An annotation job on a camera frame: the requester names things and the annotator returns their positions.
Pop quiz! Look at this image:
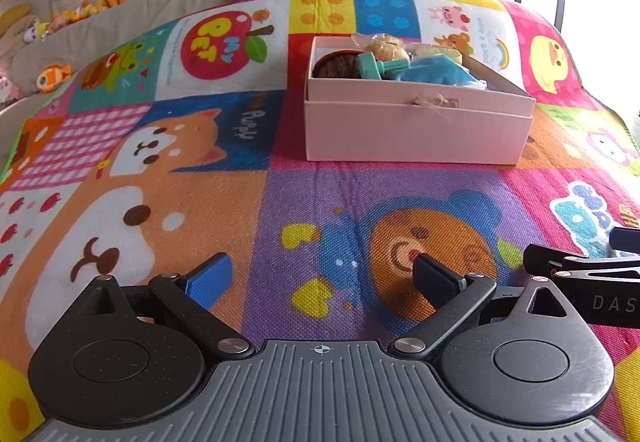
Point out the doll with red hat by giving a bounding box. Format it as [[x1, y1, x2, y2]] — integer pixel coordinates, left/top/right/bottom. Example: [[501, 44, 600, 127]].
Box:
[[312, 51, 363, 79]]

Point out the row of orange plush toys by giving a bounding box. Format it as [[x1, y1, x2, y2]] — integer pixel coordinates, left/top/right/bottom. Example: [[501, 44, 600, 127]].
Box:
[[50, 0, 128, 30]]

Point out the white rabbit plush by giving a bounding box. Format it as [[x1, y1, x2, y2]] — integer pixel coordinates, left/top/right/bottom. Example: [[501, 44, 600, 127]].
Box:
[[0, 5, 36, 103]]

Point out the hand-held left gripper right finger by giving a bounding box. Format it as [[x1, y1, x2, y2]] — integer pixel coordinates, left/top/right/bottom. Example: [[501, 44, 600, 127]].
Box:
[[392, 253, 576, 358]]

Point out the colourful printed blanket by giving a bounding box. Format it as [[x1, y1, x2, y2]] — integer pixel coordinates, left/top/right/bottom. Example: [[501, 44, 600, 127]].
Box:
[[0, 0, 640, 442]]

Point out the yellow bread packet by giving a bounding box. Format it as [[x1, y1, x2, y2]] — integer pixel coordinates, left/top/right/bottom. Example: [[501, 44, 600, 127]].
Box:
[[351, 33, 411, 63]]

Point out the teal toy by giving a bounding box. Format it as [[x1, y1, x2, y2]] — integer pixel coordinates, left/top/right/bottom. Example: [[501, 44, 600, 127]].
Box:
[[356, 52, 411, 80]]

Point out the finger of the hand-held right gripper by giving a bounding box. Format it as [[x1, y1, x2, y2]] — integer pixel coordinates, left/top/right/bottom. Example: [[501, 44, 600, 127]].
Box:
[[609, 226, 640, 254], [523, 243, 640, 279]]

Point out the twine bow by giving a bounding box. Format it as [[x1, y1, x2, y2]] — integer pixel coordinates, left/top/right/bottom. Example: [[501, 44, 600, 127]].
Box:
[[411, 92, 463, 109]]

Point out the blue tissue pack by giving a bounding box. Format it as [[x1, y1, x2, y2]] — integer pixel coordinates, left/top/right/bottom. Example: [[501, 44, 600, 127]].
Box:
[[390, 60, 487, 90]]

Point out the orange fish plush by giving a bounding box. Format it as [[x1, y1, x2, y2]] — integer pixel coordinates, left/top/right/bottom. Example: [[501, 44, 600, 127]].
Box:
[[36, 64, 72, 93]]

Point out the yellow round toy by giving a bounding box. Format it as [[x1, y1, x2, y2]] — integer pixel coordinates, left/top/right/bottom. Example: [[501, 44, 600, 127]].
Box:
[[410, 45, 463, 68]]

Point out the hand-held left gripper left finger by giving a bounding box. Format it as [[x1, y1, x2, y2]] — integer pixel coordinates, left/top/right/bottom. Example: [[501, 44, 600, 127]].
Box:
[[80, 252, 256, 360]]

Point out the pink cardboard box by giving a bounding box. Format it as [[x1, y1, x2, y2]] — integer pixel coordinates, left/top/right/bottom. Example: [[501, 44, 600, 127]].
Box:
[[303, 36, 537, 166]]

